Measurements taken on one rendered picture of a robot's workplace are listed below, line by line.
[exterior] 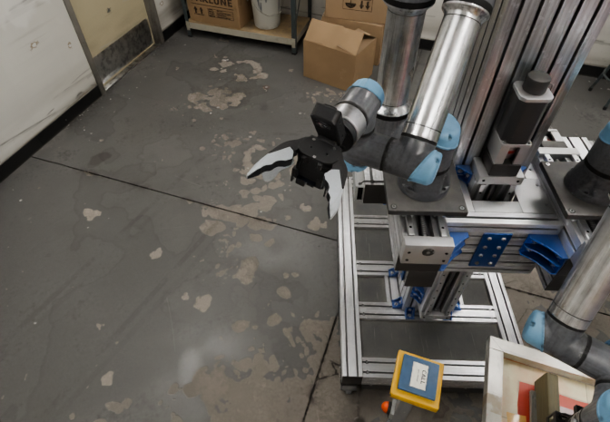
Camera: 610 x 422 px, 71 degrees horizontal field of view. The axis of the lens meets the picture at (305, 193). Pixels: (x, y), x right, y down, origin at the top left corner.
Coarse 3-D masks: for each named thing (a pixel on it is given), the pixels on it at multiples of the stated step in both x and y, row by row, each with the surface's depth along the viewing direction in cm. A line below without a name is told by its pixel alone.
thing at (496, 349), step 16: (496, 352) 119; (512, 352) 119; (528, 352) 119; (496, 368) 116; (544, 368) 118; (560, 368) 116; (496, 384) 113; (592, 384) 116; (496, 400) 110; (496, 416) 108
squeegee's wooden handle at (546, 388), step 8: (544, 376) 110; (552, 376) 108; (536, 384) 113; (544, 384) 109; (552, 384) 107; (536, 392) 111; (544, 392) 107; (552, 392) 106; (536, 400) 110; (544, 400) 106; (552, 400) 104; (536, 408) 109; (544, 408) 105; (552, 408) 103; (536, 416) 108; (544, 416) 104; (552, 416) 102
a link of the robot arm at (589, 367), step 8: (592, 344) 85; (600, 344) 85; (608, 344) 87; (592, 352) 84; (600, 352) 84; (608, 352) 84; (592, 360) 84; (600, 360) 83; (608, 360) 83; (576, 368) 86; (584, 368) 85; (592, 368) 84; (600, 368) 83; (608, 368) 83; (592, 376) 85; (600, 376) 83; (608, 376) 82
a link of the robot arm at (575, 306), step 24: (600, 240) 81; (576, 264) 85; (600, 264) 81; (576, 288) 84; (600, 288) 81; (552, 312) 87; (576, 312) 84; (528, 336) 89; (552, 336) 87; (576, 336) 85; (576, 360) 85
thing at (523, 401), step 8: (520, 384) 117; (528, 384) 117; (520, 392) 115; (528, 392) 115; (520, 400) 114; (528, 400) 114; (560, 400) 114; (568, 400) 114; (576, 400) 114; (520, 408) 112; (528, 408) 112; (560, 408) 112; (568, 408) 112; (528, 416) 111
